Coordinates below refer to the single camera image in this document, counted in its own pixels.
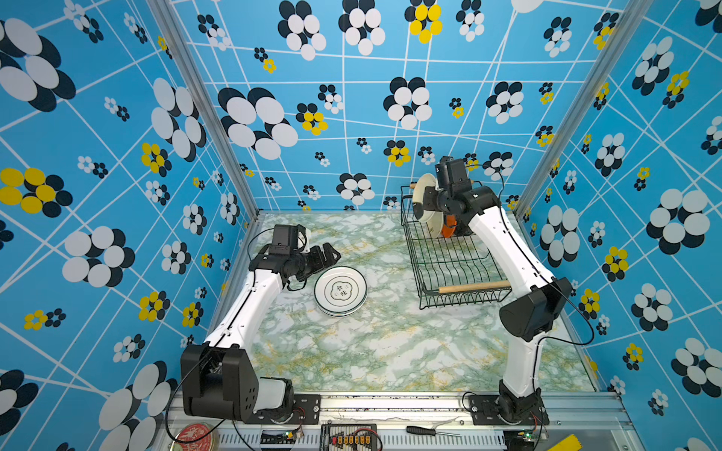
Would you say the right wooden rack handle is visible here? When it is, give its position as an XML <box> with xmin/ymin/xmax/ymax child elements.
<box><xmin>438</xmin><ymin>280</ymin><xmax>511</xmax><ymax>294</ymax></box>

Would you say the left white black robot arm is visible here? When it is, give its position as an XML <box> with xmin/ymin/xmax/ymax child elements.
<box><xmin>180</xmin><ymin>225</ymin><xmax>341</xmax><ymax>423</ymax></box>

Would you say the black terminal block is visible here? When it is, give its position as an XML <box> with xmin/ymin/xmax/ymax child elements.
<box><xmin>319</xmin><ymin>424</ymin><xmax>384</xmax><ymax>451</ymax></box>

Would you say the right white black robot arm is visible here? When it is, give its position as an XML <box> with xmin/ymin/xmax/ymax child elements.
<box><xmin>414</xmin><ymin>156</ymin><xmax>571</xmax><ymax>422</ymax></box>

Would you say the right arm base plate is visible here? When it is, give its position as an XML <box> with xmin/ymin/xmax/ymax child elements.
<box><xmin>462</xmin><ymin>395</ymin><xmax>549</xmax><ymax>427</ymax></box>

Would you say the small circuit board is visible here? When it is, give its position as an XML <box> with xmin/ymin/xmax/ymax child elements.
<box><xmin>259</xmin><ymin>430</ymin><xmax>299</xmax><ymax>445</ymax></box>

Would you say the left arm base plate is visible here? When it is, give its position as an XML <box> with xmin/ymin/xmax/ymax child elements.
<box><xmin>246</xmin><ymin>394</ymin><xmax>322</xmax><ymax>426</ymax></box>

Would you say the black wire dish rack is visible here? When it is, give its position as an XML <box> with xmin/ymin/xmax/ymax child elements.
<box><xmin>400</xmin><ymin>185</ymin><xmax>511</xmax><ymax>310</ymax></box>

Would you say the cream plate with flower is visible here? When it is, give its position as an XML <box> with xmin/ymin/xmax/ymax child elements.
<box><xmin>412</xmin><ymin>174</ymin><xmax>444</xmax><ymax>239</ymax></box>

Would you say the white plate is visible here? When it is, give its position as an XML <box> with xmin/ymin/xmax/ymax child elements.
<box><xmin>313</xmin><ymin>266</ymin><xmax>368</xmax><ymax>317</ymax></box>

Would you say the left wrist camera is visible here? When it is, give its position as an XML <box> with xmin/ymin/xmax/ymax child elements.
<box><xmin>291</xmin><ymin>225</ymin><xmax>308</xmax><ymax>251</ymax></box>

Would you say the red round tin lid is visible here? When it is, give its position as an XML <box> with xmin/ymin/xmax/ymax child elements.
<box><xmin>170</xmin><ymin>423</ymin><xmax>218</xmax><ymax>451</ymax></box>

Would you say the orange plate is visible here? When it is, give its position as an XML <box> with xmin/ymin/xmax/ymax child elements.
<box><xmin>441</xmin><ymin>215</ymin><xmax>457</xmax><ymax>239</ymax></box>

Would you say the aluminium frame rail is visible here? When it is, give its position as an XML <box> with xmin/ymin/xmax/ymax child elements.
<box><xmin>171</xmin><ymin>392</ymin><xmax>644</xmax><ymax>450</ymax></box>

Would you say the black screwdriver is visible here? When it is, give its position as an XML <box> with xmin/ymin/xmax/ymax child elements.
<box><xmin>405</xmin><ymin>426</ymin><xmax>460</xmax><ymax>437</ymax></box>

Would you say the yellow paper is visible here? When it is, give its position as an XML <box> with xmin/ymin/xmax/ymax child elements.
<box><xmin>548</xmin><ymin>434</ymin><xmax>583</xmax><ymax>451</ymax></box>

